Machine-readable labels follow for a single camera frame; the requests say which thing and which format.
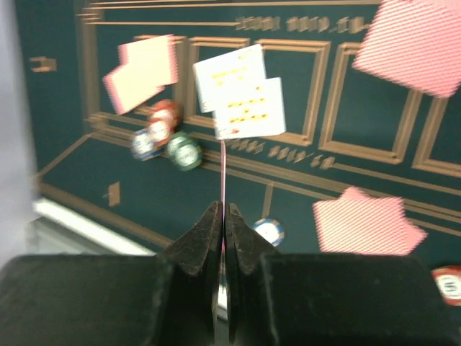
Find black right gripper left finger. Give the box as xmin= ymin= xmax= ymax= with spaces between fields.
xmin=1 ymin=202 xmax=223 ymax=345

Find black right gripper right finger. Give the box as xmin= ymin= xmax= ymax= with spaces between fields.
xmin=225 ymin=203 xmax=460 ymax=345

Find blue poker chip stack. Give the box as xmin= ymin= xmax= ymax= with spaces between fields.
xmin=253 ymin=218 xmax=285 ymax=247

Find green chips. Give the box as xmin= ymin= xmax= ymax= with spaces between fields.
xmin=166 ymin=131 xmax=202 ymax=171

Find blue chips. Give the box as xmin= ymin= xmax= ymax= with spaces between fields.
xmin=131 ymin=129 xmax=164 ymax=161

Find red face-down card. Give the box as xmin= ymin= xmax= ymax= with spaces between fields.
xmin=220 ymin=140 xmax=227 ymax=219

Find red chips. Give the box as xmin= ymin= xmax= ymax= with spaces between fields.
xmin=148 ymin=99 xmax=180 ymax=146
xmin=432 ymin=265 xmax=461 ymax=306

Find face-up community card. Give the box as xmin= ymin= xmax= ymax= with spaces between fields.
xmin=192 ymin=44 xmax=267 ymax=112
xmin=212 ymin=77 xmax=286 ymax=140

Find green poker table mat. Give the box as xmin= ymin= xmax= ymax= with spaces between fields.
xmin=14 ymin=1 xmax=460 ymax=267

